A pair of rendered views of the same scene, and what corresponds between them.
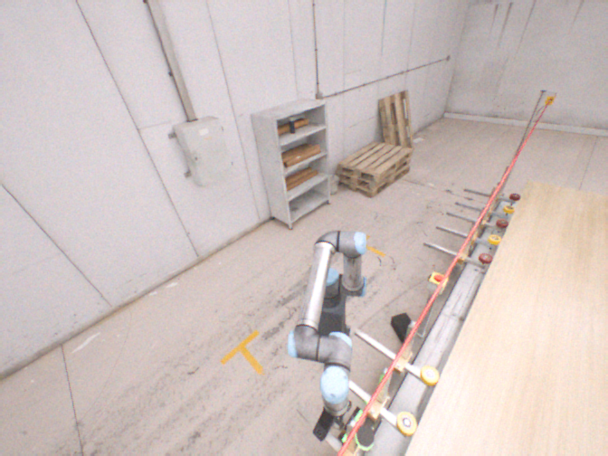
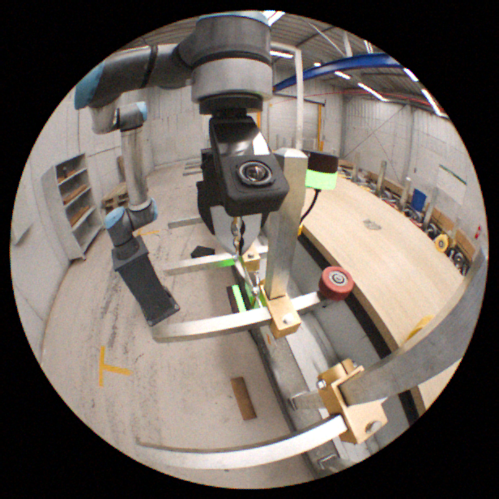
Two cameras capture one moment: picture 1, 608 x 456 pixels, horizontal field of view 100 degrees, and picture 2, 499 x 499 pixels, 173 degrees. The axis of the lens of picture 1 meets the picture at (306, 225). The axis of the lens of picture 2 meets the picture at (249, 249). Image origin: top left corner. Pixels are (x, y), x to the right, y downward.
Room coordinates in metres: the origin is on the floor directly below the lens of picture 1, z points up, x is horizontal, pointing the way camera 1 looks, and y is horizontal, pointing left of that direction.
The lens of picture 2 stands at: (0.22, 0.14, 1.17)
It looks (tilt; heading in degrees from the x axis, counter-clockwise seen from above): 38 degrees down; 298
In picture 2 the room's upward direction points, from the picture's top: straight up
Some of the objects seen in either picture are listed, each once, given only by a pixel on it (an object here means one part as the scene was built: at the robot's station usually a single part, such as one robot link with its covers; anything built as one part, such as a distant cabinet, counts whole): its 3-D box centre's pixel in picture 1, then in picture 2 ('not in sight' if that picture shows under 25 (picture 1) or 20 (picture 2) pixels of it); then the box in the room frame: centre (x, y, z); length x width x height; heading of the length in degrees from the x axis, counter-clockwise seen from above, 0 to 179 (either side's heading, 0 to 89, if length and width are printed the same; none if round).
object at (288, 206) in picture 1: (296, 166); (73, 205); (3.39, 0.04, 0.78); 0.90 x 0.45 x 1.55; 131
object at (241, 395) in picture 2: not in sight; (242, 398); (0.27, 0.13, 0.04); 0.30 x 0.08 x 0.08; 134
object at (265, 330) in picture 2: not in sight; (257, 311); (0.33, -0.09, 0.75); 0.26 x 0.01 x 0.10; 134
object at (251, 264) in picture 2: (377, 403); (246, 252); (0.45, -0.25, 0.80); 0.13 x 0.06 x 0.05; 134
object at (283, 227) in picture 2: (352, 442); (276, 279); (0.29, -0.09, 0.91); 0.03 x 0.03 x 0.48; 44
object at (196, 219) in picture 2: (390, 356); (218, 215); (0.65, -0.38, 0.83); 0.43 x 0.03 x 0.04; 44
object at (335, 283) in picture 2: not in sight; (330, 292); (0.16, -0.16, 0.85); 0.08 x 0.08 x 0.11
